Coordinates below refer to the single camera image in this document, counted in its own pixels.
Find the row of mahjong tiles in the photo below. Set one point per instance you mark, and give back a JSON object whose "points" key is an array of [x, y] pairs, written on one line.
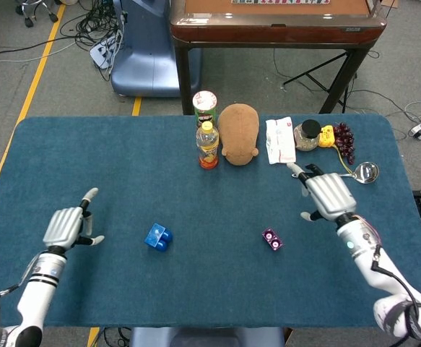
{"points": [[278, 1]]}

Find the blue felt table cover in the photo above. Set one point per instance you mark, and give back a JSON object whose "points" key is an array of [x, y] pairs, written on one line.
{"points": [[210, 202]]}

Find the brown mahjong table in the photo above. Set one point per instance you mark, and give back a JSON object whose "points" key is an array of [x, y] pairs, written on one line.
{"points": [[268, 32]]}

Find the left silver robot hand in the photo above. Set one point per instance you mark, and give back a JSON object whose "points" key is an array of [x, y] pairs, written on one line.
{"points": [[64, 226]]}

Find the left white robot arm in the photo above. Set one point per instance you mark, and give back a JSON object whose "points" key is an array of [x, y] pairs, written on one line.
{"points": [[38, 289]]}

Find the grey blue robot torso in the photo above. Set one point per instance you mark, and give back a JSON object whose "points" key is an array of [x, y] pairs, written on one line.
{"points": [[203, 338]]}

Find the green chips can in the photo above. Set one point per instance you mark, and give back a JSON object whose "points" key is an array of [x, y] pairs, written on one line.
{"points": [[204, 105]]}

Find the glass jar black lid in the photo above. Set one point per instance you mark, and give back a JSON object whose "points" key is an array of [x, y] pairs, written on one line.
{"points": [[307, 139]]}

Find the office chair wheel base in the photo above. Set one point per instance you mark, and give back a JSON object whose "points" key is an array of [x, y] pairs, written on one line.
{"points": [[27, 20]]}

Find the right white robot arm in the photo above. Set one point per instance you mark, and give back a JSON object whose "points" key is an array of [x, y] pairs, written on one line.
{"points": [[362, 246]]}

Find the purple grape bunch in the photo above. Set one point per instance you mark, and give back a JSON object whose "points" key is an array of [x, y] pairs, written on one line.
{"points": [[344, 139]]}

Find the white power strip with plugs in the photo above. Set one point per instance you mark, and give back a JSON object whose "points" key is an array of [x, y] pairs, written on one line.
{"points": [[100, 54]]}

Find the yellow drink bottle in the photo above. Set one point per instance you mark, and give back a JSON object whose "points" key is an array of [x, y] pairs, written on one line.
{"points": [[207, 148]]}

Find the brown cardboard box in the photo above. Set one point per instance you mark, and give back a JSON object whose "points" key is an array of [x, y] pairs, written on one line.
{"points": [[390, 3]]}

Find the brown plush toy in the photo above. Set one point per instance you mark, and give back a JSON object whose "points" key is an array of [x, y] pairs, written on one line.
{"points": [[239, 133]]}

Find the blue grey machine base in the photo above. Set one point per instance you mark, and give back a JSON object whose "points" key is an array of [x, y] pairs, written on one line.
{"points": [[148, 61]]}

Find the purple toy brick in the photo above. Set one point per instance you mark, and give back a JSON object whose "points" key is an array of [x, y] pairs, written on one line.
{"points": [[272, 239]]}

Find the blue toy brick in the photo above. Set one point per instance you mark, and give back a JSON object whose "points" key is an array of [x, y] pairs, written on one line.
{"points": [[156, 236]]}

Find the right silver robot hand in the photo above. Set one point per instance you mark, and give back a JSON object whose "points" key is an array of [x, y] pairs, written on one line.
{"points": [[331, 195]]}

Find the white tissue packet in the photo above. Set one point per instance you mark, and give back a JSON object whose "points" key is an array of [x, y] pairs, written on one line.
{"points": [[280, 142]]}

